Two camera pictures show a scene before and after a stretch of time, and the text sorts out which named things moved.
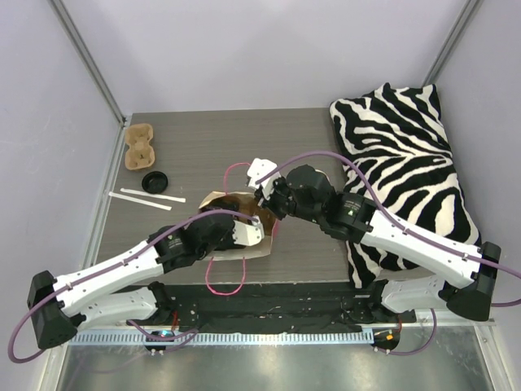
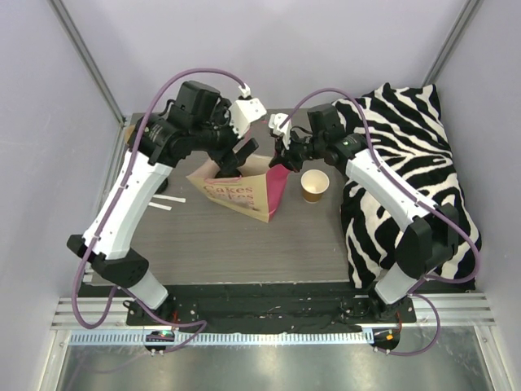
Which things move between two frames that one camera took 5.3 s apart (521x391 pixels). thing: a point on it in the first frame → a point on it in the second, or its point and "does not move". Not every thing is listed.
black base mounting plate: (221, 308) does not move
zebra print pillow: (399, 138) does not move
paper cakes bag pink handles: (238, 205) → (256, 193)
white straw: (168, 198) does not move
